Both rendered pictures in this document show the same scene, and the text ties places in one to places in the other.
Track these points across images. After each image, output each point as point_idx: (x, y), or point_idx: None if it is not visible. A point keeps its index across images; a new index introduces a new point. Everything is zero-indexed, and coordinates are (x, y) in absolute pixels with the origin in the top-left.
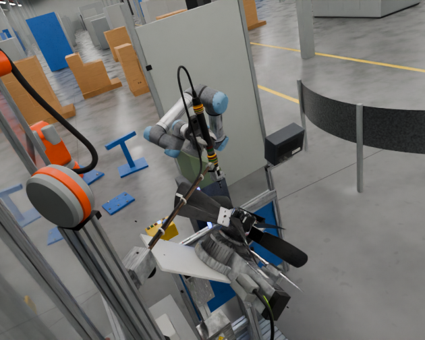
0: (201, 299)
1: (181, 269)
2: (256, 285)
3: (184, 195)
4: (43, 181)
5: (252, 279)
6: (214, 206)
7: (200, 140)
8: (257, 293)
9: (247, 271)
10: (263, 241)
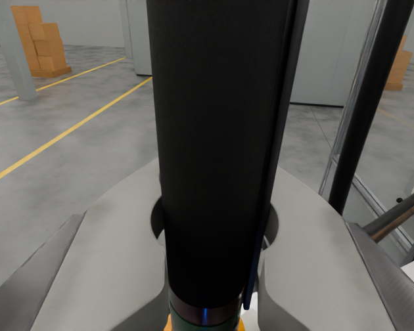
0: None
1: (409, 273)
2: (260, 254)
3: None
4: None
5: (256, 275)
6: None
7: (302, 190)
8: (265, 245)
9: (257, 291)
10: None
